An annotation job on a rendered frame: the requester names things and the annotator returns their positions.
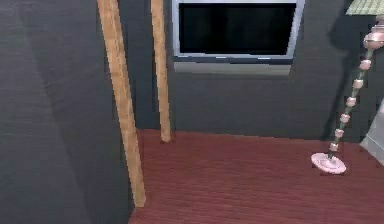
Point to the tan wooden table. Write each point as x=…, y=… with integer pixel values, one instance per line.
x=122, y=96

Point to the grey framed window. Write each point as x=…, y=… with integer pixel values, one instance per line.
x=236, y=30

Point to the pink beaded floor lamp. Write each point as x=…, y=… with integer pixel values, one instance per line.
x=350, y=101

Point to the grey cabinet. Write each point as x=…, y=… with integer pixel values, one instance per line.
x=376, y=133

